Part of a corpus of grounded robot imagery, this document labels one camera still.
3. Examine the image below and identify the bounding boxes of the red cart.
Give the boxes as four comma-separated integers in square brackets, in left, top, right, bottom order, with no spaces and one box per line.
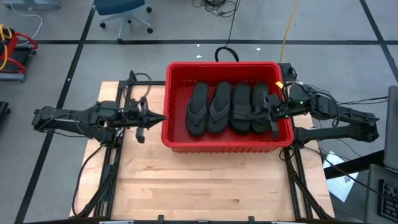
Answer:
[0,24,39,83]

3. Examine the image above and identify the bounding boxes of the yellow cable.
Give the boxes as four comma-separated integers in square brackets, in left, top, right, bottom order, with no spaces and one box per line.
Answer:
[279,0,302,64]

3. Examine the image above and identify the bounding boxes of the black bar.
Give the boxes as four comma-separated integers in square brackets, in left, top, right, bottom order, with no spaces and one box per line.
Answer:
[323,149,386,180]

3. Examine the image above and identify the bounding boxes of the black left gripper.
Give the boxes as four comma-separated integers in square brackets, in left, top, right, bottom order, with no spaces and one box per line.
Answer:
[129,96,168,144]

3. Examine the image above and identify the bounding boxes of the black cable bundle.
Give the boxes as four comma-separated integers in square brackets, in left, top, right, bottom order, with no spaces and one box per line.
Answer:
[192,0,242,18]

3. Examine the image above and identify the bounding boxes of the thin black cable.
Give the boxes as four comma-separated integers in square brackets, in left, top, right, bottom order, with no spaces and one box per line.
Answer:
[337,95,389,108]

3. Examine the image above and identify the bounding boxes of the grey desk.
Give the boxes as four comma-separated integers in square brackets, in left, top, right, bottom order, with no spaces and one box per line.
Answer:
[364,163,398,224]

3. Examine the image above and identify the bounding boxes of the grey monitor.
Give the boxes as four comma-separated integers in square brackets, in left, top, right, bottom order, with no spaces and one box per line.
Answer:
[383,85,398,172]

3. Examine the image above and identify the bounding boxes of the black perforated box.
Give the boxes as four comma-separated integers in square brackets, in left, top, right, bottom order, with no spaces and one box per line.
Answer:
[278,63,297,82]

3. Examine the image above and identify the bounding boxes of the black rubber slide sandal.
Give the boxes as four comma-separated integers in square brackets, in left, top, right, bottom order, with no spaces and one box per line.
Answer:
[250,82,271,134]
[229,82,252,135]

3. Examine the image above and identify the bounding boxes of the blue office chair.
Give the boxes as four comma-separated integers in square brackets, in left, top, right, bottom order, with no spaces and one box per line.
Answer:
[93,0,154,44]

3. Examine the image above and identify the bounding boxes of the white cable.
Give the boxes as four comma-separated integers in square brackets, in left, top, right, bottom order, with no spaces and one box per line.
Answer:
[9,3,44,47]

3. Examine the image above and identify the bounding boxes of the grey platform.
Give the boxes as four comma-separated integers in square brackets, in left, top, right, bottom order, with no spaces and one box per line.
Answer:
[2,0,62,10]

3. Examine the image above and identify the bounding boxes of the dark grey flip-flop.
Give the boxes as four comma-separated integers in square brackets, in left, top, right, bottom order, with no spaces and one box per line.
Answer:
[185,82,210,137]
[206,81,233,134]

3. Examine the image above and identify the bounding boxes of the black coiled cable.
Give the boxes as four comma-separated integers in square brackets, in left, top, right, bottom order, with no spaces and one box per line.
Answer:
[215,12,242,62]

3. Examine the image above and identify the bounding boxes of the black power cable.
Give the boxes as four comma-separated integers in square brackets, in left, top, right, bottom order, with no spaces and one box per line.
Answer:
[72,144,105,218]

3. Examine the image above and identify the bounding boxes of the black keyboard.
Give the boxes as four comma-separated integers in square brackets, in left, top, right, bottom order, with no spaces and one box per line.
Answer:
[377,179,398,223]

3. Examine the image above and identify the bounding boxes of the white paper sheet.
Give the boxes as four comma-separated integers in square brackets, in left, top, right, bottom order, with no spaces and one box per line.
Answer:
[323,151,359,203]

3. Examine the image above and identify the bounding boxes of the red plastic bin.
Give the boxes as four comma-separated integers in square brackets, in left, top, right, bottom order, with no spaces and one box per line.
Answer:
[160,61,295,154]

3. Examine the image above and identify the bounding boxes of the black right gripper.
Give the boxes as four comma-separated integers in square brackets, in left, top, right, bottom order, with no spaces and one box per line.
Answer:
[251,92,289,139]

